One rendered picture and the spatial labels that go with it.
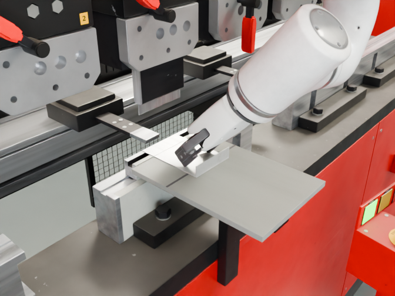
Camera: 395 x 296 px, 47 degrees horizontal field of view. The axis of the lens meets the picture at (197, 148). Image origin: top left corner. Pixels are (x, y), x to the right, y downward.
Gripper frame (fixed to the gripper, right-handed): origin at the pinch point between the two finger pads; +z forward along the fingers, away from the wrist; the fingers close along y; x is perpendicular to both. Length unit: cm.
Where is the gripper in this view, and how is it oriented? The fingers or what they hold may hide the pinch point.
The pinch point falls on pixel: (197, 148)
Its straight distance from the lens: 77.4
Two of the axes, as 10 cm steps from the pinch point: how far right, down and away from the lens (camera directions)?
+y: -6.6, 3.7, -6.6
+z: -4.9, 4.5, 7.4
